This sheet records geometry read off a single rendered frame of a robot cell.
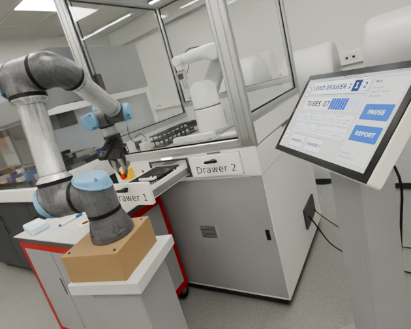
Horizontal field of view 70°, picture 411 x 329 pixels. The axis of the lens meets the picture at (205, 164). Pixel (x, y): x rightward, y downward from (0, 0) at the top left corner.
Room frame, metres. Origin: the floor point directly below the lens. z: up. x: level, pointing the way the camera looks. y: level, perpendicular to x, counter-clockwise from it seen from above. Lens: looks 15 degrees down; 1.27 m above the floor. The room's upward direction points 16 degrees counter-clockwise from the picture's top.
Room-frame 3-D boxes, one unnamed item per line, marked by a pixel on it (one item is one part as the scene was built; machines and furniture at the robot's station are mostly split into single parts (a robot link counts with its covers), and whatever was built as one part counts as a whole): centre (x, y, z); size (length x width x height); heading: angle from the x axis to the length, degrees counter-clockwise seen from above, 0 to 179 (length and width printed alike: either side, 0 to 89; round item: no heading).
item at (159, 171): (1.53, 0.28, 0.87); 0.22 x 0.18 x 0.06; 145
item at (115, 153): (1.49, 0.41, 1.10); 0.09 x 0.08 x 0.12; 156
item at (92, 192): (0.96, 0.39, 1.03); 0.13 x 0.12 x 0.14; 79
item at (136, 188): (1.36, 0.39, 0.87); 0.29 x 0.02 x 0.11; 55
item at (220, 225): (2.00, -0.10, 0.40); 1.03 x 0.95 x 0.80; 55
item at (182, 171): (1.54, 0.27, 0.86); 0.40 x 0.26 x 0.06; 145
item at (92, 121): (1.37, 0.42, 1.25); 0.11 x 0.11 x 0.08; 79
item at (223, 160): (1.45, -0.05, 0.87); 0.29 x 0.02 x 0.11; 55
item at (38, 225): (1.55, 1.00, 0.78); 0.15 x 0.10 x 0.04; 43
